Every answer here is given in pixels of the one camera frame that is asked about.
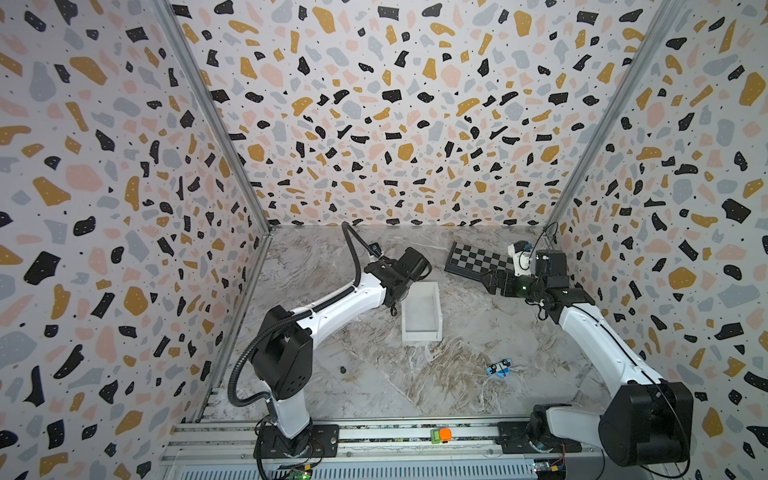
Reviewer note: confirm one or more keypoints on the white rectangular bin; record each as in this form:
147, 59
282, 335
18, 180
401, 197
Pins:
421, 314

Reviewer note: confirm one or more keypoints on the orange green block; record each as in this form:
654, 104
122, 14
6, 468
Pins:
440, 435

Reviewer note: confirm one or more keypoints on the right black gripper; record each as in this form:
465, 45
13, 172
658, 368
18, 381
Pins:
501, 282

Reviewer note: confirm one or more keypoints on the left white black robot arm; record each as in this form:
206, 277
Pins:
282, 352

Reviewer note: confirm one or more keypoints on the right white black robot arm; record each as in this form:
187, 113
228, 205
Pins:
648, 420

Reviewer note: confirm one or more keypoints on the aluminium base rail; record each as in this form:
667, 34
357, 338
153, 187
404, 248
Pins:
481, 448

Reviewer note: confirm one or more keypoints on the small blue toy car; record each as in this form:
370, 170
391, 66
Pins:
500, 369

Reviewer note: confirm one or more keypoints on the black grey chessboard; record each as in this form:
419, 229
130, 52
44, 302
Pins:
473, 262

